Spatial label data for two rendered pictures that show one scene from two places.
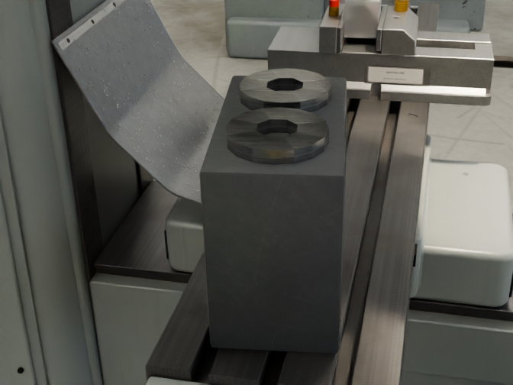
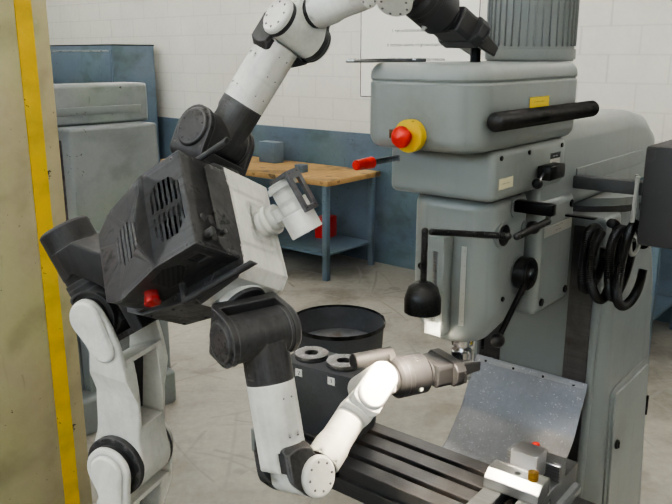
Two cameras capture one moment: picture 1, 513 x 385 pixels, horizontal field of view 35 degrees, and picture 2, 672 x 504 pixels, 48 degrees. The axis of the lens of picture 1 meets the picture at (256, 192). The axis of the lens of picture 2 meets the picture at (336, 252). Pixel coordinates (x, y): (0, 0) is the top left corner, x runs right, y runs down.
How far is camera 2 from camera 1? 231 cm
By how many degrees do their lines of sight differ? 104
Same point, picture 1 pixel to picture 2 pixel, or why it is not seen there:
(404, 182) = (376, 473)
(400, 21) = (507, 471)
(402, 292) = not seen: hidden behind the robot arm
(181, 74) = (554, 442)
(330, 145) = (299, 362)
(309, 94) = (330, 361)
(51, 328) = not seen: hidden behind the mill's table
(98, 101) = (472, 390)
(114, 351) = not seen: outside the picture
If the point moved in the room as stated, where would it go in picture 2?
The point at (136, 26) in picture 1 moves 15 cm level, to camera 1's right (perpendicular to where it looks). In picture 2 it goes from (549, 396) to (537, 421)
